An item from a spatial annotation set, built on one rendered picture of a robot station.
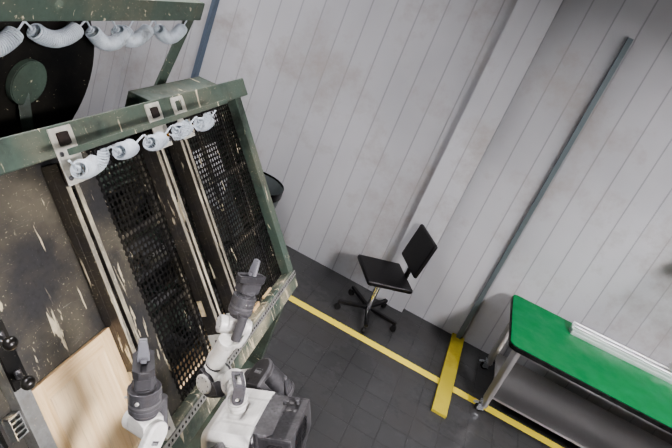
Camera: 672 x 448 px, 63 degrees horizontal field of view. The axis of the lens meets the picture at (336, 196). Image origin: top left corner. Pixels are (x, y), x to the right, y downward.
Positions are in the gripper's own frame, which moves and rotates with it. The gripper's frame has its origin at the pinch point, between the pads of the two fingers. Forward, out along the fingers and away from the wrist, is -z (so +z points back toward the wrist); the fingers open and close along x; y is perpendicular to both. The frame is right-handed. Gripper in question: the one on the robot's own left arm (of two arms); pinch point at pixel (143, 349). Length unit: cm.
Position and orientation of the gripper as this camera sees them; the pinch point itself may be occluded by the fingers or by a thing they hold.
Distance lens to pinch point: 156.8
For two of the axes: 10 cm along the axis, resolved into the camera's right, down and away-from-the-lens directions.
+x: -3.2, -2.5, 9.1
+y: 9.5, -0.3, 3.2
